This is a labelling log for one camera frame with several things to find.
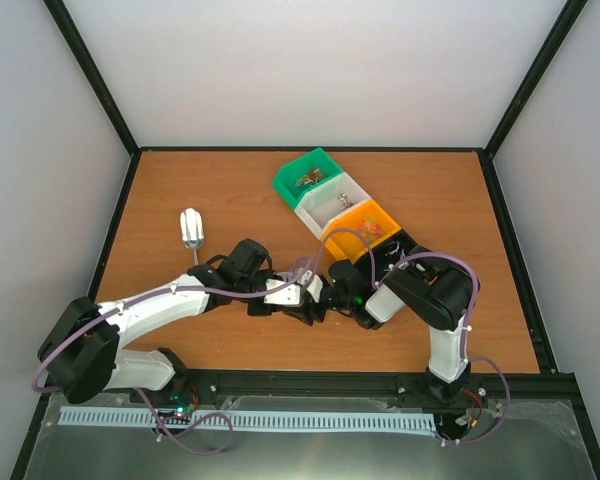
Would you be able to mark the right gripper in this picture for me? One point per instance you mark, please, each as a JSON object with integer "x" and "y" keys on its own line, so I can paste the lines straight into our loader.
{"x": 311, "y": 310}

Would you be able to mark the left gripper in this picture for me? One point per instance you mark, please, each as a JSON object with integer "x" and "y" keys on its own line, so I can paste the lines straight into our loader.
{"x": 264, "y": 311}

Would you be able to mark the yellow plastic bin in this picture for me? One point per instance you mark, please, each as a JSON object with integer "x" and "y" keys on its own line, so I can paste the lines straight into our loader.
{"x": 350, "y": 236}

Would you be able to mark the black plastic bin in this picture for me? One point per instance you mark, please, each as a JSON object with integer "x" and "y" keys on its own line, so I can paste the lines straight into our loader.
{"x": 400, "y": 245}

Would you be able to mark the metal scoop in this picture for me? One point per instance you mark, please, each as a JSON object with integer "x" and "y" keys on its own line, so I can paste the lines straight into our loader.
{"x": 192, "y": 231}

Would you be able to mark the white plastic bin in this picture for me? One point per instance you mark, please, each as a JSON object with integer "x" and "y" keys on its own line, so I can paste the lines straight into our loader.
{"x": 328, "y": 201}

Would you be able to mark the green plastic bin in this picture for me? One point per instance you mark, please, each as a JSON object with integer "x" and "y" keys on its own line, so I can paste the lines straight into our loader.
{"x": 295, "y": 179}

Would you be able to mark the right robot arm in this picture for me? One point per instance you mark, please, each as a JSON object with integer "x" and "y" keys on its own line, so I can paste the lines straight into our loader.
{"x": 438, "y": 288}

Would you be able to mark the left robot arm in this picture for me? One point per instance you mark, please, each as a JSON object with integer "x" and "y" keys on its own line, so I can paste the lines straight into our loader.
{"x": 87, "y": 350}

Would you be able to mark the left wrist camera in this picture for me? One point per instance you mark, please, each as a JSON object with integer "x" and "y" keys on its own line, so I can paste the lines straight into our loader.
{"x": 281, "y": 294}

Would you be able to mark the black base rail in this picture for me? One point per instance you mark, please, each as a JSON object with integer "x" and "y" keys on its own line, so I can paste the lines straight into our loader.
{"x": 404, "y": 390}

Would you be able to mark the light blue cable duct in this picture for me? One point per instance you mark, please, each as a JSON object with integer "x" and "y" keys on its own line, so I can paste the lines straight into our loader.
{"x": 253, "y": 421}

